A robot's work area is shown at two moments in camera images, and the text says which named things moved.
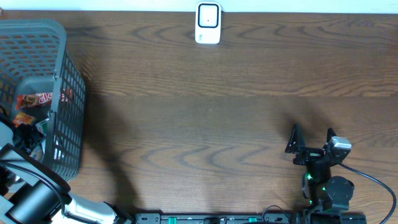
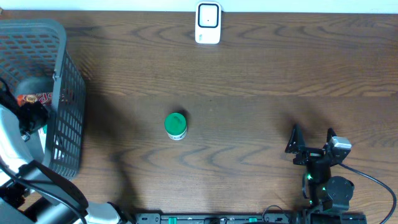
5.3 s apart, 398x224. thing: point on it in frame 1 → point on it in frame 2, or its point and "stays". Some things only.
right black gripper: [310, 154] stays
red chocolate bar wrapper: [31, 101] stays
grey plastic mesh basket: [33, 58] stays
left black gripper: [28, 135] → [32, 115]
